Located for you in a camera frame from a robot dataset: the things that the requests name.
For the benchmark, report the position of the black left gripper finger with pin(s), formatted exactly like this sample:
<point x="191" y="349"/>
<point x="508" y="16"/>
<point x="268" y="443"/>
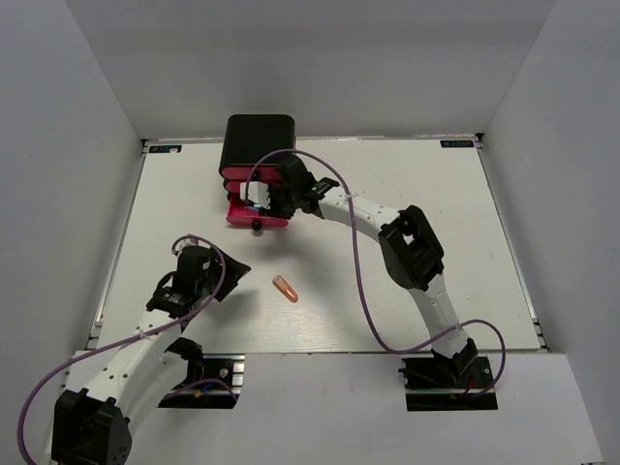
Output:
<point x="231" y="280"/>
<point x="231" y="264"/>

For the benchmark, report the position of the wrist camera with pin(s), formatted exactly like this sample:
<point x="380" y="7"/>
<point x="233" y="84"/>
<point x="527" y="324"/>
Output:
<point x="184" y="241"/>
<point x="254" y="192"/>

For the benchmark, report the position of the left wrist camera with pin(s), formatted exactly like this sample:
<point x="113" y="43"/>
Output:
<point x="184" y="241"/>

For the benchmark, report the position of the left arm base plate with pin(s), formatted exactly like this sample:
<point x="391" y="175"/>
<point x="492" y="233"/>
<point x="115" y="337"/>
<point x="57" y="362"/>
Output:
<point x="216" y="385"/>

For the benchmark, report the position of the black drawer cabinet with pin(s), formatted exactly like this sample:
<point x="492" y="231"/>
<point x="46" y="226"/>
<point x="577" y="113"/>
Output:
<point x="249" y="137"/>

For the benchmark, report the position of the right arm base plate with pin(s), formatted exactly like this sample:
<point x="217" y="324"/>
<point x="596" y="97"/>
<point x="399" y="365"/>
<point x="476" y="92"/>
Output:
<point x="428" y="389"/>

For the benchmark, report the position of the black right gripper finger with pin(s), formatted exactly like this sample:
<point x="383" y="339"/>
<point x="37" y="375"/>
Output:
<point x="284" y="212"/>
<point x="267" y="208"/>

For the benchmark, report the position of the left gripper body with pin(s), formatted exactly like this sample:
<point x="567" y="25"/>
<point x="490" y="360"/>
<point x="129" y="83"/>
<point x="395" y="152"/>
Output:
<point x="205" y="286"/>

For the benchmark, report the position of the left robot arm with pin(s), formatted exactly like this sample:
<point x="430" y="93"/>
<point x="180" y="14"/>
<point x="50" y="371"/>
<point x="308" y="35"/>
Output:
<point x="95" y="424"/>

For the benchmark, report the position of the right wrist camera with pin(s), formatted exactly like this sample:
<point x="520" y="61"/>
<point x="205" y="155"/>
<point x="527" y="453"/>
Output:
<point x="254" y="192"/>

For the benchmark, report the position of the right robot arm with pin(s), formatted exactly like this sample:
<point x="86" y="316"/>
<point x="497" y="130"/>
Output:
<point x="412" y="252"/>

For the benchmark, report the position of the orange correction tape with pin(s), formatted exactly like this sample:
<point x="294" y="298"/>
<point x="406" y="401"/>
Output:
<point x="283" y="286"/>

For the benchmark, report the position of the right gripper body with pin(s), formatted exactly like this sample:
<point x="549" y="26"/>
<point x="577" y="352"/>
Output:
<point x="284" y="198"/>

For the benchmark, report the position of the blue table corner sticker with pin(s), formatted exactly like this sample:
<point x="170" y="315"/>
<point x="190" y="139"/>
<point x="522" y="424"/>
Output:
<point x="457" y="143"/>

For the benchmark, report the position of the left blue table sticker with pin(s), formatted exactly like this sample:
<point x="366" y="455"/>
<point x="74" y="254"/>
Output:
<point x="165" y="149"/>

